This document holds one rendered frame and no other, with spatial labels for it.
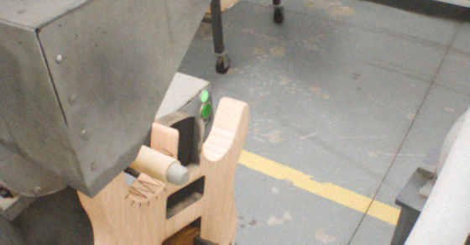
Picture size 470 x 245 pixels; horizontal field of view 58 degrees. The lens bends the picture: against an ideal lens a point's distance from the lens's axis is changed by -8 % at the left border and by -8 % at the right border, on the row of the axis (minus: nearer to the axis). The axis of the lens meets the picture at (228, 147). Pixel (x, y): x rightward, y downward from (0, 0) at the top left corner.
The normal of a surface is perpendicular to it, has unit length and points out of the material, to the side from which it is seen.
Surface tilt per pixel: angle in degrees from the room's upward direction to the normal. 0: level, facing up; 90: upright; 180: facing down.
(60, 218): 90
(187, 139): 89
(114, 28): 90
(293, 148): 0
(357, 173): 0
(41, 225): 90
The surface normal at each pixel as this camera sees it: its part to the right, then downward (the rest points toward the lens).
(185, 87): -0.06, -0.75
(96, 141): 0.83, 0.32
